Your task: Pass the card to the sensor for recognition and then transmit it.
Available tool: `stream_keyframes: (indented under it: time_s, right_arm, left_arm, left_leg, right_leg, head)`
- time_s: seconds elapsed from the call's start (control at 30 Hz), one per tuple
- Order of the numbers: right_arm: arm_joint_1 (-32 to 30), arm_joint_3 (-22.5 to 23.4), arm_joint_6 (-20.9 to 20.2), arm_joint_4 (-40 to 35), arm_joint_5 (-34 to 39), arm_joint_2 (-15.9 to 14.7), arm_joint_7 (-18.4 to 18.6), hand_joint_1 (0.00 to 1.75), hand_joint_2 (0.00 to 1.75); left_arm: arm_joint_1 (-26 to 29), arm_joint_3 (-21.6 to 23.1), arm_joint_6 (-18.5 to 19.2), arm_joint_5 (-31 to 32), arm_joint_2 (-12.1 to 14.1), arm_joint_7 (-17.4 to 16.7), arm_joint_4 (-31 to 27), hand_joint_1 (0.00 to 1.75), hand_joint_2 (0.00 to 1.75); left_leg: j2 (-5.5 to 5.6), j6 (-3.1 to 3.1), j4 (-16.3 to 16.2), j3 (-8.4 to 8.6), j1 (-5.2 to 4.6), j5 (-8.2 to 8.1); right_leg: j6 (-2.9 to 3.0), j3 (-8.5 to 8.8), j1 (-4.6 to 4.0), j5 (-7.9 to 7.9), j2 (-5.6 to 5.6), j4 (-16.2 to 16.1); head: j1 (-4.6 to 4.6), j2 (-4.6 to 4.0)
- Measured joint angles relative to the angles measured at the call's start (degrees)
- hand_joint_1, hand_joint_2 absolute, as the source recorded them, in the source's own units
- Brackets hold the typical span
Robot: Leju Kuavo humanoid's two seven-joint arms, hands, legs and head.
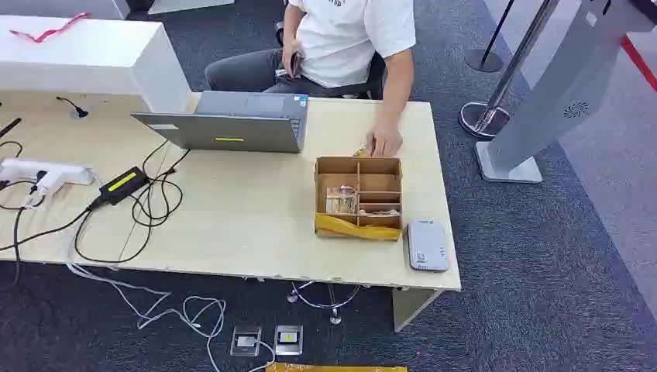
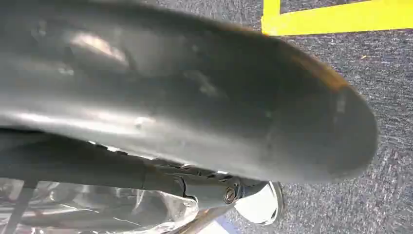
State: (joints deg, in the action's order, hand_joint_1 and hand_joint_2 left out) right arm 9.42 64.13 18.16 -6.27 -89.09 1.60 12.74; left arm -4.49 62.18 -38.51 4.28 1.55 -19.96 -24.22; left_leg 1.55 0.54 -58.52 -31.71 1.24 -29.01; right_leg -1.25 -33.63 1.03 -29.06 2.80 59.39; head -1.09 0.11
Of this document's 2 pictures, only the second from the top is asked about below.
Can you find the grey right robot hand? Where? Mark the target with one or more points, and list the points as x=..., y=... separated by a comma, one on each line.
x=200, y=97

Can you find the shiny round metal part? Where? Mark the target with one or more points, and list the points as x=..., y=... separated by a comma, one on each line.
x=258, y=205

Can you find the blue and white sheet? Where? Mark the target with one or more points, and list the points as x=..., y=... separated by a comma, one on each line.
x=222, y=227

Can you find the yellow floor tape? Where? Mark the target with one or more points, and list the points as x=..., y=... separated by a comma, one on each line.
x=322, y=24

